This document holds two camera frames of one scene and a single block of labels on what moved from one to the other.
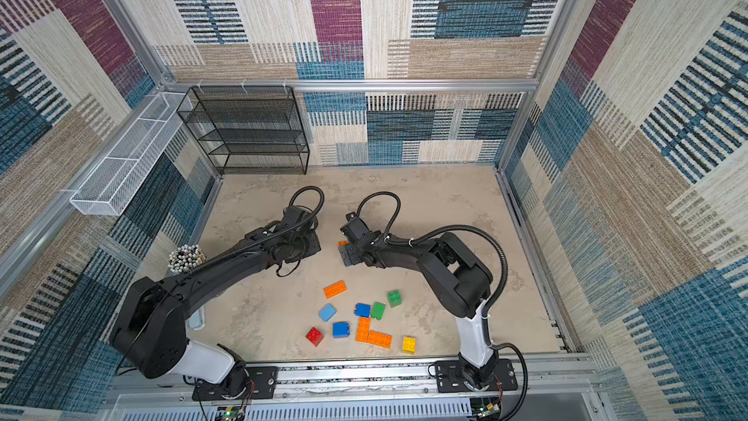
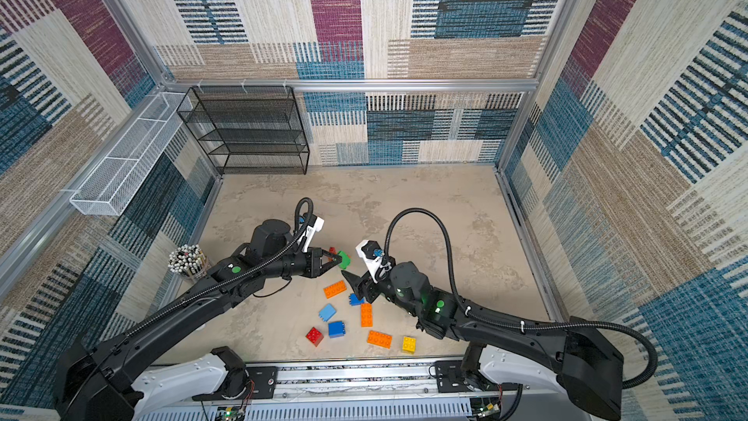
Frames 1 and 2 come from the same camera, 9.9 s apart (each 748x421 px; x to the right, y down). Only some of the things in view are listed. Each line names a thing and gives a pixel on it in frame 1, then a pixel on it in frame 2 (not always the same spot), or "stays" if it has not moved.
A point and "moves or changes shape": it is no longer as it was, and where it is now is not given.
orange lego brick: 363,328 -> 366,315
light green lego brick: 378,310 moves or changes shape
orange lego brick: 335,289 stays
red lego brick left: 315,336 stays
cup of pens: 185,257 stays
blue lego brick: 362,310 -> 355,301
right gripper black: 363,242 -> 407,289
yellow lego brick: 409,345 stays
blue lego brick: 341,329 stays
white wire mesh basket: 117,178 stays
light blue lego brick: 327,313 stays
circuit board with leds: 485,407 stays
